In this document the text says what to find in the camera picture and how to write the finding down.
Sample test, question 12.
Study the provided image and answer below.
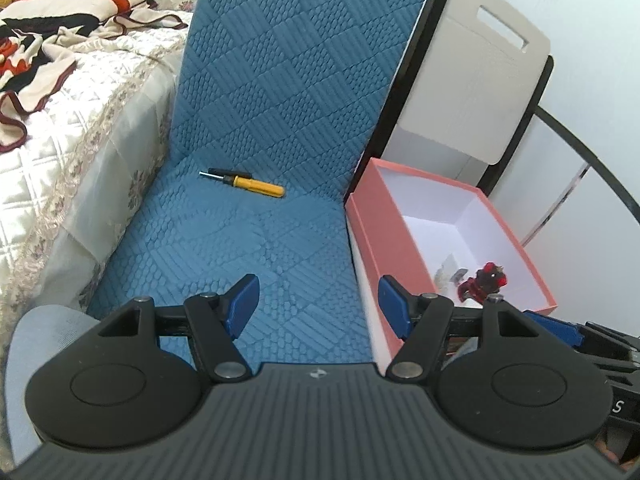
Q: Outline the yellow handled screwdriver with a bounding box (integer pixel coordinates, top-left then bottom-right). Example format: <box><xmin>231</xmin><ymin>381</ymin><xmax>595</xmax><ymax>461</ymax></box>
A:
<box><xmin>199</xmin><ymin>167</ymin><xmax>286</xmax><ymax>198</ymax></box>

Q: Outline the cream quilted bed cover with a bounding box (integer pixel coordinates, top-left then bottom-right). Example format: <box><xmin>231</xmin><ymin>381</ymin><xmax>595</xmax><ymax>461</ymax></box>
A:
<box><xmin>0</xmin><ymin>22</ymin><xmax>193</xmax><ymax>333</ymax></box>

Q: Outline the red and black toy figure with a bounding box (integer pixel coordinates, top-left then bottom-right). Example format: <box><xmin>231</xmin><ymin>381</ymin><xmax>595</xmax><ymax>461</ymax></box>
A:
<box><xmin>459</xmin><ymin>261</ymin><xmax>509</xmax><ymax>306</ymax></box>

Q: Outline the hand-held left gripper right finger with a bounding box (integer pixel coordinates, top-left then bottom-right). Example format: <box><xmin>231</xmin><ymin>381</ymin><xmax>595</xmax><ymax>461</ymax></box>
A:
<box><xmin>378</xmin><ymin>275</ymin><xmax>543</xmax><ymax>382</ymax></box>

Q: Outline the white cabinet with black trim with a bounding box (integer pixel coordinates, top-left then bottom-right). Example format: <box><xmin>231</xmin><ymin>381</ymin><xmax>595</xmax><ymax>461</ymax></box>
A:
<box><xmin>480</xmin><ymin>105</ymin><xmax>640</xmax><ymax>333</ymax></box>

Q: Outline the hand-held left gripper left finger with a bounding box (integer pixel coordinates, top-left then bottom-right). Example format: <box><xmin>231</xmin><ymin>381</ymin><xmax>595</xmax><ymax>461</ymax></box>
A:
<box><xmin>95</xmin><ymin>274</ymin><xmax>261</xmax><ymax>383</ymax></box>

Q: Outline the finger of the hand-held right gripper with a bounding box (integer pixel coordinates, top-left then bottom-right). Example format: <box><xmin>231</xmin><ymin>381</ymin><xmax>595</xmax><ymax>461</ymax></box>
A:
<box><xmin>522</xmin><ymin>310</ymin><xmax>640</xmax><ymax>363</ymax></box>

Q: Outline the striped red black blanket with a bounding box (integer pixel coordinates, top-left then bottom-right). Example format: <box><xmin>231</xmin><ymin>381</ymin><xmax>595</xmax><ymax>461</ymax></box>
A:
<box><xmin>0</xmin><ymin>0</ymin><xmax>195</xmax><ymax>155</ymax></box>

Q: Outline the pink cardboard box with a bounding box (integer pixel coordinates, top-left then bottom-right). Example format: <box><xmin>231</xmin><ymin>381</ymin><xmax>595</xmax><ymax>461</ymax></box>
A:
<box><xmin>345</xmin><ymin>156</ymin><xmax>558</xmax><ymax>377</ymax></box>

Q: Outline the blue quilted mat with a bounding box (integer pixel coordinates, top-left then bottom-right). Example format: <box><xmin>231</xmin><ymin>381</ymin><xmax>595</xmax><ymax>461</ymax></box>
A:
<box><xmin>85</xmin><ymin>0</ymin><xmax>436</xmax><ymax>367</ymax></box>

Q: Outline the beige chair with black frame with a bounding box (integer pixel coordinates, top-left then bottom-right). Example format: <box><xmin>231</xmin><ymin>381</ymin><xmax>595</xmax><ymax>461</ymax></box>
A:
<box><xmin>377</xmin><ymin>0</ymin><xmax>556</xmax><ymax>197</ymax></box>

